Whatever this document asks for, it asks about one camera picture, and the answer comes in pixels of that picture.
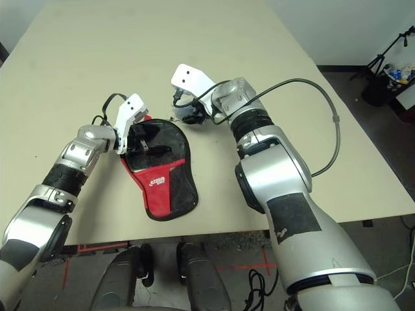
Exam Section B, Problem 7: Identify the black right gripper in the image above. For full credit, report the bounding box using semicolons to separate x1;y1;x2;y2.
181;108;211;126

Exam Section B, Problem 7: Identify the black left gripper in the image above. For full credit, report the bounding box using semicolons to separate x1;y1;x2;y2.
124;124;172;157

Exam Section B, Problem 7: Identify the blue and white plush toy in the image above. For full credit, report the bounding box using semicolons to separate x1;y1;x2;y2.
171;104;204;124

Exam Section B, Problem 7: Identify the black and red paddle case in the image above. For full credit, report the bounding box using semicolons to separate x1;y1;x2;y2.
119;113;200;223

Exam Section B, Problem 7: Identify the grey left robot leg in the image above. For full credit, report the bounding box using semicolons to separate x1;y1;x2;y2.
90;242;155;311

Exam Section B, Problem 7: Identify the grey robot leg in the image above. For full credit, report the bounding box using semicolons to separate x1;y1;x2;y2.
90;242;155;311
176;241;233;311

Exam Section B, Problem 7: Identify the grey right robot leg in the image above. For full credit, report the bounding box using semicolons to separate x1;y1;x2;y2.
176;241;233;311

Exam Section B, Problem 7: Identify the black trash bin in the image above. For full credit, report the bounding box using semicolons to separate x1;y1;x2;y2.
361;64;415;108

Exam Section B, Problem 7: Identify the black tripod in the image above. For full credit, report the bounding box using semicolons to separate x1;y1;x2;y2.
349;25;415;82

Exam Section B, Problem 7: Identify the colourful rubbish in bag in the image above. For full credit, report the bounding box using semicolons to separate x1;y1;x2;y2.
384;63;415;87

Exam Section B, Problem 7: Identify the white panel with maroon base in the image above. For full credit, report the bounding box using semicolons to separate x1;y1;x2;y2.
394;82;415;124

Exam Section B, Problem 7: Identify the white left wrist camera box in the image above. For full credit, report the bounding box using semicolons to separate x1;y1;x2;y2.
113;93;153;155

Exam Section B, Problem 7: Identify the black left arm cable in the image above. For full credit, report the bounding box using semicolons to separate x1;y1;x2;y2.
91;93;128;128

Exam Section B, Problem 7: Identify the black floor cable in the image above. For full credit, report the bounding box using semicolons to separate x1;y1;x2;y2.
399;214;415;241

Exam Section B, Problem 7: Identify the white floor cable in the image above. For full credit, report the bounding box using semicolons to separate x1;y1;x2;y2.
375;258;415;303

